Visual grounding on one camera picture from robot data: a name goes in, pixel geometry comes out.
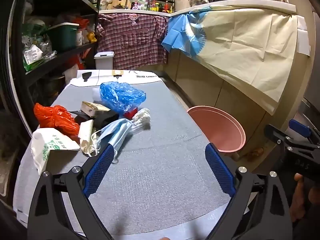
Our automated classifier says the white countertop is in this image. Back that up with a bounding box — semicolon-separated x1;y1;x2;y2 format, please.
99;0;297;18

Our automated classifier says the blue cloth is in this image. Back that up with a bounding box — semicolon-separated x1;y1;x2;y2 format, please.
161;11;207;57

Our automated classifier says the metal pot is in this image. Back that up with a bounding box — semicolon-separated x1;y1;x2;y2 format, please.
45;76;67;98

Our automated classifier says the blue face mask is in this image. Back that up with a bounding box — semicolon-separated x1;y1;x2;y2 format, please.
91;119;133;164

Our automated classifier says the black snack packet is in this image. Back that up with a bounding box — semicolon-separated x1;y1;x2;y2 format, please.
67;110;88;121

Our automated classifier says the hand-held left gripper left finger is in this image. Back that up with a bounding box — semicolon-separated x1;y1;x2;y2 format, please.
27;144;118;240

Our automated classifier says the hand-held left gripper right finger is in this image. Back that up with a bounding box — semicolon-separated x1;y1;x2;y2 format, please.
204;142;293;240

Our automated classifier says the blue plastic bag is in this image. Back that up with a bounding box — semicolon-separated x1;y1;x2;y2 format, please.
99;81;147;113

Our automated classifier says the person's right hand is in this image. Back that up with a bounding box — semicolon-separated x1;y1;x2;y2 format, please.
290;173;320;222

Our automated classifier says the green storage box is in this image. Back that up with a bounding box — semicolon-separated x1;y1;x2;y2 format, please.
47;22;80;53

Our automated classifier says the green white packet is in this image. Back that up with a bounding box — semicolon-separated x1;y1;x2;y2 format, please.
22;44;44;70

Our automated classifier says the grey table cloth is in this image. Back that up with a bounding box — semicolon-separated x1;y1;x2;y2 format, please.
20;81;232;230

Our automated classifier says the red paper bag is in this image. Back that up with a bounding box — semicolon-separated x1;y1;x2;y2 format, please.
67;52;87;70

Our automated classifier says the black pouch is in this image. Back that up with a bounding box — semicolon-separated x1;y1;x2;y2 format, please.
94;111;119;128

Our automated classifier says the red cardboard box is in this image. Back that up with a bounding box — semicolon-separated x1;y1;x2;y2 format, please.
124;107;138;119

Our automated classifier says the black spice rack with bottles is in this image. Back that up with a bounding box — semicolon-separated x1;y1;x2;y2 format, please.
148;0;175;14

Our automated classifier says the white paper bag green print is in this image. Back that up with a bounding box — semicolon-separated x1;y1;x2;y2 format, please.
30;128;80;175

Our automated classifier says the cream cloth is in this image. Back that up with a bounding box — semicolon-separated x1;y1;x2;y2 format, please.
172;5;312;115

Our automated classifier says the beige kitchen cabinet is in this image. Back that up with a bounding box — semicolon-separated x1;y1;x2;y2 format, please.
165;47;283;155

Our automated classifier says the pink plastic bucket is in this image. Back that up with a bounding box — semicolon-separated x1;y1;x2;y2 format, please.
187;106;247;162

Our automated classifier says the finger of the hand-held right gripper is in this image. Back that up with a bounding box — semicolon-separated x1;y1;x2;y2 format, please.
289;119;320;143
265;124;320;153

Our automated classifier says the gold tissue pack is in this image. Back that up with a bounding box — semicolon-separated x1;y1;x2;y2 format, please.
80;101;110;117

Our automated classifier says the orange plastic bag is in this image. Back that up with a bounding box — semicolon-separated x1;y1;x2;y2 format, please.
34;103;80;137

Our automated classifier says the white pedal bin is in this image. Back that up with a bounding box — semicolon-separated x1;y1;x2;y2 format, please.
94;51;115;70

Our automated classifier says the red plaid cloth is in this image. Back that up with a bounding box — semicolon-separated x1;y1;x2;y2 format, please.
96;13;168;70

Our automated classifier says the orange bag on shelf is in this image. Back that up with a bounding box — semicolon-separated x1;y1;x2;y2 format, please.
72;17;89;34

